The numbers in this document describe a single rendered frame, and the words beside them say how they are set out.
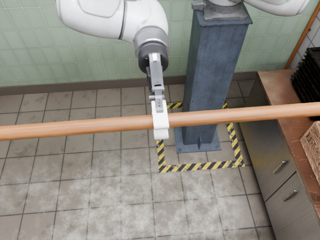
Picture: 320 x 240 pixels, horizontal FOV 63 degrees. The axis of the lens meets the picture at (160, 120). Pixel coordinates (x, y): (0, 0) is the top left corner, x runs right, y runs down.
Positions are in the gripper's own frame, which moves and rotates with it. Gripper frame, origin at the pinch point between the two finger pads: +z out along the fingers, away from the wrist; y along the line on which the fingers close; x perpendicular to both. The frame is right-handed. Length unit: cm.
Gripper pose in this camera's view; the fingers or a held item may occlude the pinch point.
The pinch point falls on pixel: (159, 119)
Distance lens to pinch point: 54.8
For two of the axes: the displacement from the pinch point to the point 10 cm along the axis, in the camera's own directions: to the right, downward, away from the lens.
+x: -10.0, 0.8, -0.5
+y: 0.0, 5.7, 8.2
